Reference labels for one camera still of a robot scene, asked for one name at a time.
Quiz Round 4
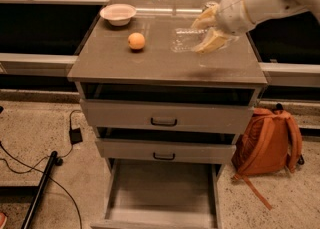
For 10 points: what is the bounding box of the black cable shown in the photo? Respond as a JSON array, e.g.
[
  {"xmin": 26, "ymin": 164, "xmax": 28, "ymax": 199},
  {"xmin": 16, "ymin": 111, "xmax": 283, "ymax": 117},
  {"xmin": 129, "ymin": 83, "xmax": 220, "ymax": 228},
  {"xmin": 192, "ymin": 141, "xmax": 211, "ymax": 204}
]
[{"xmin": 0, "ymin": 109, "xmax": 84, "ymax": 229}]

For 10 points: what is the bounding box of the white bowl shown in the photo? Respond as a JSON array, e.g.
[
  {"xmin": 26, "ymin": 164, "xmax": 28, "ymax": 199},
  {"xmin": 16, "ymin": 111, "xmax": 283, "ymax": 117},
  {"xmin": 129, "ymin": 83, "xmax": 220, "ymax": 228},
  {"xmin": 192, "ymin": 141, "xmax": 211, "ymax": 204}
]
[{"xmin": 100, "ymin": 4, "xmax": 136, "ymax": 26}]

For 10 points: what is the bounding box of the orange backpack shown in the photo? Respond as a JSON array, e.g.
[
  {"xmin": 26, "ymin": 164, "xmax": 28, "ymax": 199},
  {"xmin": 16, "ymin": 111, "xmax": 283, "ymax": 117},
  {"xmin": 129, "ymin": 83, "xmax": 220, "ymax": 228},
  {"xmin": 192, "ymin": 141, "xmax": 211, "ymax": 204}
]
[{"xmin": 232, "ymin": 103, "xmax": 304, "ymax": 210}]

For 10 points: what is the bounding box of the grey bottom drawer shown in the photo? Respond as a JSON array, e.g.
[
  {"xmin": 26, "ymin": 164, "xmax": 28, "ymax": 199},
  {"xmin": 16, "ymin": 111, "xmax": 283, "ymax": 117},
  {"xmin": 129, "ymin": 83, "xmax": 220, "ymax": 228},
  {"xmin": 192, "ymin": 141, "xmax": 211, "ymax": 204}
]
[{"xmin": 91, "ymin": 160, "xmax": 221, "ymax": 229}]

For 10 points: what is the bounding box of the white green soda can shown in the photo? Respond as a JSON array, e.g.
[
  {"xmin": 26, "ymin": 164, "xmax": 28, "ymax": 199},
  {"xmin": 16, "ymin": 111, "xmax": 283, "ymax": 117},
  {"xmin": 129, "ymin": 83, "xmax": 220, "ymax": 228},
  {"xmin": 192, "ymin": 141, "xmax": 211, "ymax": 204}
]
[{"xmin": 204, "ymin": 1, "xmax": 219, "ymax": 9}]

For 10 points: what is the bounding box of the black pole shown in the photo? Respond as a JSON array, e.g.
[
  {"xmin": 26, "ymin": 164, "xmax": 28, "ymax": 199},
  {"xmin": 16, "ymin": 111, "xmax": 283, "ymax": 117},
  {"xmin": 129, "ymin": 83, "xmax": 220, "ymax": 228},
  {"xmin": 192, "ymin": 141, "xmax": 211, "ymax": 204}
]
[{"xmin": 21, "ymin": 151, "xmax": 58, "ymax": 229}]

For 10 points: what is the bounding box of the grey drawer cabinet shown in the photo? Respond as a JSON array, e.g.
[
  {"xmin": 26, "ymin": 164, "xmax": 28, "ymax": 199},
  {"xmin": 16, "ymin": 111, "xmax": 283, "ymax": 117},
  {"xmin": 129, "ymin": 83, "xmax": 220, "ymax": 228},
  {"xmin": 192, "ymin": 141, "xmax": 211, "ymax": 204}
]
[{"xmin": 67, "ymin": 0, "xmax": 269, "ymax": 229}]

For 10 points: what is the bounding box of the orange fruit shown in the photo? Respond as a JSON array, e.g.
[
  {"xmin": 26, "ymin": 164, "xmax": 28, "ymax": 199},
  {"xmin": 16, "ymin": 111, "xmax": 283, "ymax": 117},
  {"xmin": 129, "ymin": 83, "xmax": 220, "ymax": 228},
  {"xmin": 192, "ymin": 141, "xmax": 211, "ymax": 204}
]
[{"xmin": 128, "ymin": 33, "xmax": 145, "ymax": 50}]

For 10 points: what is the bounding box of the grey top drawer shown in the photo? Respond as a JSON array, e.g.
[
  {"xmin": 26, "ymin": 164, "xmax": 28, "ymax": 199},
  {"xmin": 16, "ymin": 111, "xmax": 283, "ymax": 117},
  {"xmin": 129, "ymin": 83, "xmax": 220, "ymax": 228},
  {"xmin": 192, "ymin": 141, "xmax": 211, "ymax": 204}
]
[{"xmin": 80, "ymin": 84, "xmax": 254, "ymax": 134}]

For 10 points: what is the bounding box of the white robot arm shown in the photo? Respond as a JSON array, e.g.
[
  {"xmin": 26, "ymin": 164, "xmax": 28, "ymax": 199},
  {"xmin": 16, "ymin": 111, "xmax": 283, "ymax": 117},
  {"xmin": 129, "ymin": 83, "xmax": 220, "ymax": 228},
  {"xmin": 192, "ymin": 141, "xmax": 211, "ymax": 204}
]
[{"xmin": 192, "ymin": 0, "xmax": 320, "ymax": 53}]

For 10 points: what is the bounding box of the black power adapter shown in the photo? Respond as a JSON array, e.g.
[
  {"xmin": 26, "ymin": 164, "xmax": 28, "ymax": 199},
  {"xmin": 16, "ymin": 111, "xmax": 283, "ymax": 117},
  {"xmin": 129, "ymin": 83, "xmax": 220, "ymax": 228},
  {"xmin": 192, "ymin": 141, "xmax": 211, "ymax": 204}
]
[{"xmin": 69, "ymin": 128, "xmax": 83, "ymax": 145}]

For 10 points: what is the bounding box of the clear plastic water bottle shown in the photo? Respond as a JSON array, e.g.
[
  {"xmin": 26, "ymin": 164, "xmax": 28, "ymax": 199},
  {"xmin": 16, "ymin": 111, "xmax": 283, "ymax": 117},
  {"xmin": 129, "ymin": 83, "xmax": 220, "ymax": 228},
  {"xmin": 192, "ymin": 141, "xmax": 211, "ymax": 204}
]
[{"xmin": 170, "ymin": 27, "xmax": 240, "ymax": 54}]

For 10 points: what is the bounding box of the red white shoe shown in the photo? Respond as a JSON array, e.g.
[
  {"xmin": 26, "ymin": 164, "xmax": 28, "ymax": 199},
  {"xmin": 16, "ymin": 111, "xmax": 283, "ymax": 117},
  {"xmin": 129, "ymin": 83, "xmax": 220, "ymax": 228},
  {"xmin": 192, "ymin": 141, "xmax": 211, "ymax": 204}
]
[{"xmin": 0, "ymin": 212, "xmax": 7, "ymax": 229}]

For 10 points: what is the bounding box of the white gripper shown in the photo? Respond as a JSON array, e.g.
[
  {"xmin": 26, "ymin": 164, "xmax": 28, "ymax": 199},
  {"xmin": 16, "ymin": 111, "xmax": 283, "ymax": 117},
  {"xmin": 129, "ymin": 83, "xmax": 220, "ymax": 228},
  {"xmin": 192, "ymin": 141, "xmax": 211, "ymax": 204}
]
[{"xmin": 191, "ymin": 0, "xmax": 255, "ymax": 54}]

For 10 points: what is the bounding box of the grey drawer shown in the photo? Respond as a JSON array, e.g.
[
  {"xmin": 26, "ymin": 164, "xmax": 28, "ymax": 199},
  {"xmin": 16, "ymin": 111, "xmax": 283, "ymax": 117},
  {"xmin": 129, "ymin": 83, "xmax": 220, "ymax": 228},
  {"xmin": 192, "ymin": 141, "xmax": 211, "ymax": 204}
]
[
  {"xmin": 96, "ymin": 128, "xmax": 235, "ymax": 164},
  {"xmin": 91, "ymin": 160, "xmax": 221, "ymax": 229},
  {"xmin": 80, "ymin": 84, "xmax": 254, "ymax": 134}
]

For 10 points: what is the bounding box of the grey middle drawer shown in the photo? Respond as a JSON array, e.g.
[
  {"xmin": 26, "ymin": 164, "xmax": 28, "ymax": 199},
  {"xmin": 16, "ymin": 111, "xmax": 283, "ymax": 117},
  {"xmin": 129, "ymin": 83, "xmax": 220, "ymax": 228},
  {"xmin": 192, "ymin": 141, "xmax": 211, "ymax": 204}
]
[{"xmin": 96, "ymin": 128, "xmax": 235, "ymax": 164}]

